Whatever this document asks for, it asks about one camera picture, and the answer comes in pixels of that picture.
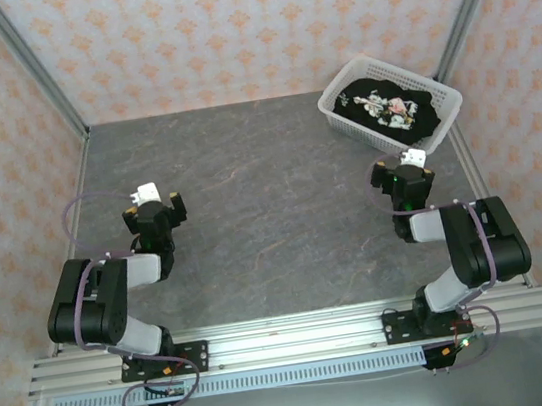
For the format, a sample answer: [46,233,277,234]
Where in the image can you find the black printed t-shirt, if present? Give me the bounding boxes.
[327,67,445,157]

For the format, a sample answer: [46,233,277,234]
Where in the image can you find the white perforated plastic basket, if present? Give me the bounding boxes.
[311,41,470,169]

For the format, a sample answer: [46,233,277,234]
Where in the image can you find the aluminium table edge strip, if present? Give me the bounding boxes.
[20,135,120,356]
[437,71,535,297]

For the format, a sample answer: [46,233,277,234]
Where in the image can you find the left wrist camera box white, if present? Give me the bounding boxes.
[128,179,164,207]

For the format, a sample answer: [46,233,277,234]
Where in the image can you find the aluminium frame post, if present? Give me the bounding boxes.
[0,0,93,154]
[422,0,530,85]

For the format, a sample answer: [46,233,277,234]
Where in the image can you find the aluminium base rail beam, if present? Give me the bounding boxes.
[21,278,542,400]

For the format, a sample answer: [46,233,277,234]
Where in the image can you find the grey slotted cable duct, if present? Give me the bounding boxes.
[50,346,429,406]

